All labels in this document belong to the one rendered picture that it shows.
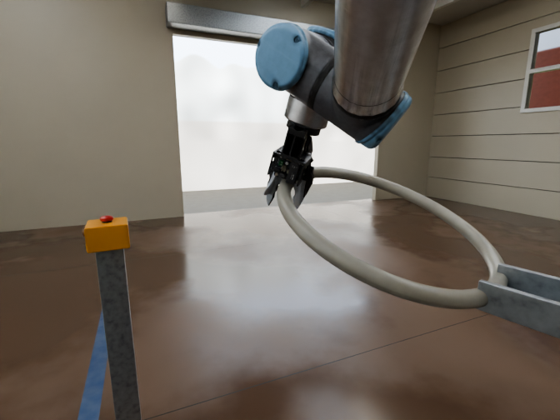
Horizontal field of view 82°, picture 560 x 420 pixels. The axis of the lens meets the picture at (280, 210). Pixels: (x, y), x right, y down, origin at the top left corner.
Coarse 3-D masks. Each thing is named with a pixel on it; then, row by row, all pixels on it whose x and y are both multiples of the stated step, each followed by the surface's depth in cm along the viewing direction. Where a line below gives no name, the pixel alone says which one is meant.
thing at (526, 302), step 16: (512, 272) 58; (528, 272) 56; (480, 288) 52; (496, 288) 51; (512, 288) 50; (528, 288) 57; (544, 288) 55; (496, 304) 51; (512, 304) 49; (528, 304) 48; (544, 304) 46; (512, 320) 50; (528, 320) 48; (544, 320) 47
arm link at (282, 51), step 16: (272, 32) 46; (288, 32) 44; (304, 32) 45; (256, 48) 48; (272, 48) 46; (288, 48) 45; (304, 48) 44; (320, 48) 46; (256, 64) 49; (272, 64) 47; (288, 64) 45; (304, 64) 45; (320, 64) 45; (272, 80) 47; (288, 80) 46; (304, 80) 46; (304, 96) 48
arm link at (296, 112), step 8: (288, 104) 62; (296, 104) 61; (304, 104) 60; (288, 112) 62; (296, 112) 61; (304, 112) 60; (312, 112) 60; (296, 120) 62; (304, 120) 61; (312, 120) 61; (320, 120) 62; (312, 128) 64; (320, 128) 63
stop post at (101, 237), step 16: (96, 224) 100; (112, 224) 100; (96, 240) 98; (112, 240) 100; (128, 240) 102; (96, 256) 100; (112, 256) 102; (112, 272) 103; (112, 288) 104; (112, 304) 105; (128, 304) 107; (112, 320) 106; (128, 320) 108; (112, 336) 107; (128, 336) 109; (112, 352) 108; (128, 352) 110; (112, 368) 109; (128, 368) 111; (112, 384) 110; (128, 384) 112; (128, 400) 113; (128, 416) 114
